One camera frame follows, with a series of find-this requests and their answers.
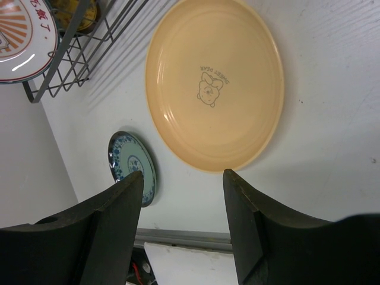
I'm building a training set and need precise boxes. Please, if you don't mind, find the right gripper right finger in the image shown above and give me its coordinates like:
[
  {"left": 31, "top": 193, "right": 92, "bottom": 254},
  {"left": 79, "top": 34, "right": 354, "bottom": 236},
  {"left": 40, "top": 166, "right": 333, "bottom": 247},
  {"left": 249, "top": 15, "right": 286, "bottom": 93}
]
[{"left": 223, "top": 169, "right": 379, "bottom": 284}]

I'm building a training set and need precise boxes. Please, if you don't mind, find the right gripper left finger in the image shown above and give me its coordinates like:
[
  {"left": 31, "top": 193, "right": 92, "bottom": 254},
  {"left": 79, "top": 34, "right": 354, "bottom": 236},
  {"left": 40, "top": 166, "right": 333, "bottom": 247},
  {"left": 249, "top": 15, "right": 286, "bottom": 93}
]
[{"left": 1, "top": 171, "right": 144, "bottom": 284}]

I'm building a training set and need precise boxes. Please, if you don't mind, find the small blue patterned plate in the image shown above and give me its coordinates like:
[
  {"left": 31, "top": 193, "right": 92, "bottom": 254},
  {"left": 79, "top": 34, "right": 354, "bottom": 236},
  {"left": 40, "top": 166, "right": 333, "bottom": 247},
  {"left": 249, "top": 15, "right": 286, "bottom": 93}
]
[{"left": 107, "top": 131, "right": 157, "bottom": 207}]

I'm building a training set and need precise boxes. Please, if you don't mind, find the beige bear plate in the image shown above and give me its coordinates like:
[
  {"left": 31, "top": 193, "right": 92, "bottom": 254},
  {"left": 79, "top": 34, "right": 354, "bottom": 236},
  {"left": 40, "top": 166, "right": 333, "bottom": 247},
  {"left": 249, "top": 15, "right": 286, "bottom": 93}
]
[{"left": 145, "top": 1, "right": 284, "bottom": 173}]

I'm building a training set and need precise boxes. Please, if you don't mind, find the grey wire dish rack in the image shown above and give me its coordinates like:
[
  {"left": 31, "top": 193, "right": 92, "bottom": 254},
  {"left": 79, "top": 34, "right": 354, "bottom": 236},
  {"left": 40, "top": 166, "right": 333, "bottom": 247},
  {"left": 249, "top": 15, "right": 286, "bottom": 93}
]
[{"left": 22, "top": 1, "right": 148, "bottom": 103}]

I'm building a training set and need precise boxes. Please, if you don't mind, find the white orange sunburst plate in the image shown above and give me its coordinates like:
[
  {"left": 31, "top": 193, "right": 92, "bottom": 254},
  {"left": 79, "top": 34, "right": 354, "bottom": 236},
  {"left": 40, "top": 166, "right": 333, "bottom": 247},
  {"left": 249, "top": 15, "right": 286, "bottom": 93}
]
[{"left": 1, "top": 1, "right": 59, "bottom": 84}]

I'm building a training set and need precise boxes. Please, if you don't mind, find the small yellow patterned plate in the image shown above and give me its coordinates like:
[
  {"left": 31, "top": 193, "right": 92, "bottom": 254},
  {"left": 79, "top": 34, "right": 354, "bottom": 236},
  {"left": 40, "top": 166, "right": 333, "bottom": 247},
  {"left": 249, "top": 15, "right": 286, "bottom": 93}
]
[{"left": 48, "top": 0, "right": 100, "bottom": 34}]

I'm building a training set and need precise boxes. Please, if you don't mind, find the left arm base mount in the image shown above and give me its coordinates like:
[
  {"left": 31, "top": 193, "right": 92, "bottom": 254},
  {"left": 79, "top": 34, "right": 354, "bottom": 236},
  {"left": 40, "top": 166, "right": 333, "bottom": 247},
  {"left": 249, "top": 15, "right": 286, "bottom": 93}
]
[{"left": 126, "top": 248, "right": 158, "bottom": 285}]

